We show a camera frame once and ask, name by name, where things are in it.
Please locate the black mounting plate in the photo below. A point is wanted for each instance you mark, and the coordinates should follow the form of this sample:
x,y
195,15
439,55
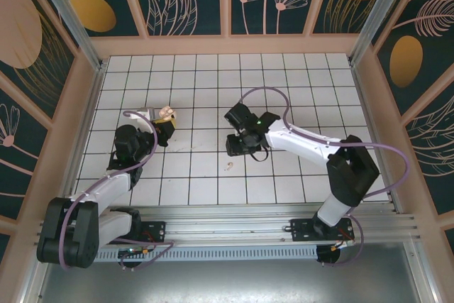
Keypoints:
x,y
299,226
157,226

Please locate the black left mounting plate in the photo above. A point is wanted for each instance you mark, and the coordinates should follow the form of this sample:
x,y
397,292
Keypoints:
x,y
157,226

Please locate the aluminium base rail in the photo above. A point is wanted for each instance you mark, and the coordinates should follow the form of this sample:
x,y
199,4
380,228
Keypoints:
x,y
227,225

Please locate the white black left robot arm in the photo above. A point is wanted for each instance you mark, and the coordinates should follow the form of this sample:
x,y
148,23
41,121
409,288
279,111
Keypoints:
x,y
110,189

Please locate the aluminium corner post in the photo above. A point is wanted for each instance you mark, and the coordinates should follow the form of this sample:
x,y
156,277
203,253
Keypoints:
x,y
71,15
379,15

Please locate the grey metal base sheet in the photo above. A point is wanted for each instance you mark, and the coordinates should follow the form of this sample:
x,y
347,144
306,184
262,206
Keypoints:
x,y
227,281

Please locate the aluminium side strip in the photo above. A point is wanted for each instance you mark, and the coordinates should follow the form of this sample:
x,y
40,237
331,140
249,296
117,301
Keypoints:
x,y
375,129
87,129

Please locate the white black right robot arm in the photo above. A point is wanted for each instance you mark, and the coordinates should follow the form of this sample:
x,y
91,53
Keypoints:
x,y
301,138

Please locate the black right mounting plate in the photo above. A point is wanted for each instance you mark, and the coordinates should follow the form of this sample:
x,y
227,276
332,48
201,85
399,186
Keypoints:
x,y
299,226

